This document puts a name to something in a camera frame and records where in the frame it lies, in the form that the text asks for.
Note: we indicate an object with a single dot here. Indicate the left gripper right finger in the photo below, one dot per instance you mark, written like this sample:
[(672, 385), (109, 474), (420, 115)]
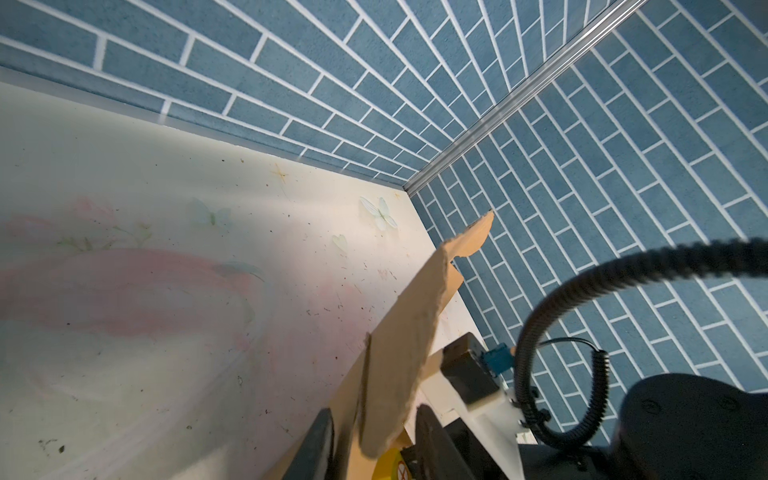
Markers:
[(438, 458)]

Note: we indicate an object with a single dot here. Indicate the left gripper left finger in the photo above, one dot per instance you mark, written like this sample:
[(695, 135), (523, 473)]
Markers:
[(314, 457)]

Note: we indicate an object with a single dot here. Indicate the brown cardboard paper box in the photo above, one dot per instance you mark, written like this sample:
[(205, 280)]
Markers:
[(370, 407)]

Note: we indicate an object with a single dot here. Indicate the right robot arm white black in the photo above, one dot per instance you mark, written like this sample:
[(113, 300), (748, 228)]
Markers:
[(671, 426)]

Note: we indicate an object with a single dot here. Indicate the yellow cube red symbol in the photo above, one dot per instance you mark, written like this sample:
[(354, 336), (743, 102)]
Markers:
[(391, 466)]

